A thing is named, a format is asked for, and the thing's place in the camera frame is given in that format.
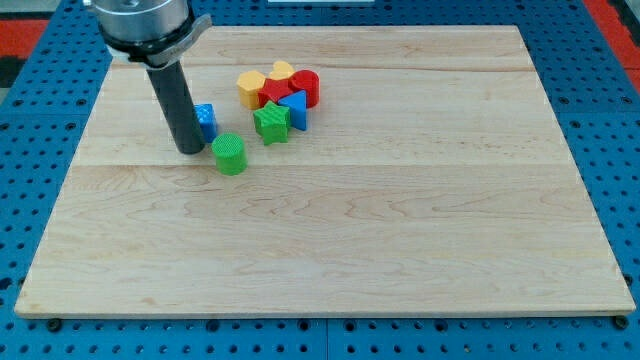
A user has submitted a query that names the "green cylinder block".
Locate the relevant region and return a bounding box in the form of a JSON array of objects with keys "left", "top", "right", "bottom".
[{"left": 211, "top": 133, "right": 248, "bottom": 176}]

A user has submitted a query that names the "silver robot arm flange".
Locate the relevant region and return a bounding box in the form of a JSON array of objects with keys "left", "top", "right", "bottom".
[{"left": 83, "top": 0, "right": 212, "bottom": 70}]

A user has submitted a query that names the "green star block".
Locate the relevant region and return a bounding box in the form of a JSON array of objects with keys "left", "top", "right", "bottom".
[{"left": 253, "top": 101, "right": 291, "bottom": 146}]

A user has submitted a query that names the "blue triangle block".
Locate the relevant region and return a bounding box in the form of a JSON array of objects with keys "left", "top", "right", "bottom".
[{"left": 278, "top": 90, "right": 308, "bottom": 131}]

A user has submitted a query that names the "red star block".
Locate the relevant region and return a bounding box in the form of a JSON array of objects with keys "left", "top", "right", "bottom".
[{"left": 258, "top": 79, "right": 293, "bottom": 107}]

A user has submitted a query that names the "red cylinder block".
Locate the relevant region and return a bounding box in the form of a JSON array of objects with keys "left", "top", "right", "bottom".
[{"left": 288, "top": 69, "right": 320, "bottom": 108}]

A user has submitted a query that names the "wooden board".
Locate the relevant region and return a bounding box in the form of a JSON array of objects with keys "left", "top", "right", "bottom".
[{"left": 15, "top": 26, "right": 636, "bottom": 319}]

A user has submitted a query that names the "yellow heart block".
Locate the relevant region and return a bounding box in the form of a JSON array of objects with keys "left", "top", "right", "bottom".
[{"left": 268, "top": 60, "right": 296, "bottom": 80}]

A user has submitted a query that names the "yellow hexagon block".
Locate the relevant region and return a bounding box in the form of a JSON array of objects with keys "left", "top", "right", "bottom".
[{"left": 236, "top": 70, "right": 266, "bottom": 110}]

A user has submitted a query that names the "blue cube block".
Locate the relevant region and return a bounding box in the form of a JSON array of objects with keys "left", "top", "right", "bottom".
[{"left": 194, "top": 103, "right": 218, "bottom": 143}]

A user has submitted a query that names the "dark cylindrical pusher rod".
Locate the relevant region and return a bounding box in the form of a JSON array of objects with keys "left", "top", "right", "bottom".
[{"left": 147, "top": 62, "right": 205, "bottom": 155}]

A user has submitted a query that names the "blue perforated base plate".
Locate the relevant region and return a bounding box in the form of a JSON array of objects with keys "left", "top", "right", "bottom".
[{"left": 1, "top": 1, "right": 639, "bottom": 359}]

